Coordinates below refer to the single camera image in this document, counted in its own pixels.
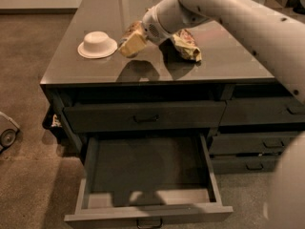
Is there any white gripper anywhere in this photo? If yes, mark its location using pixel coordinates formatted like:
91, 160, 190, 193
118, 6, 172, 57

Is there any orange soda can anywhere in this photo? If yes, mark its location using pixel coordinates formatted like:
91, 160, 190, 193
119, 21, 143, 46

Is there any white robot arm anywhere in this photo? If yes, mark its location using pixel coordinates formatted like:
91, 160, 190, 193
119, 0, 305, 229

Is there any dark grey drawer cabinet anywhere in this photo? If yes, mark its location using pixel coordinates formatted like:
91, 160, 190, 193
41, 0, 305, 159

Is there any closed top left drawer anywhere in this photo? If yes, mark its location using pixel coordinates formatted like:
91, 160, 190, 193
63, 101, 226, 133

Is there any open middle drawer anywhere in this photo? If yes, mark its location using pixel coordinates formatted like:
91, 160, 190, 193
64, 135, 233, 229

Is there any middle right drawer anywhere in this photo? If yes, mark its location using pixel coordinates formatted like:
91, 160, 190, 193
209, 132, 298, 156

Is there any bottom right drawer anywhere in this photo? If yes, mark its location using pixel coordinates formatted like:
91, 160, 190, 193
211, 156, 278, 175

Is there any top right drawer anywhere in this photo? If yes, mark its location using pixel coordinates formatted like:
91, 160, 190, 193
220, 97, 305, 126

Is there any white upturned bowl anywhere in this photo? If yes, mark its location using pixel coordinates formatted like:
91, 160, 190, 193
77, 31, 117, 59

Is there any brown chip bag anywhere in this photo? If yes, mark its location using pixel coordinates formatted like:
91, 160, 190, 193
171, 29, 202, 62

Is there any black bin beside cabinet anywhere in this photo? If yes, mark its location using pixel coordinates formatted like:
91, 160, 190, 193
42, 106, 66, 139

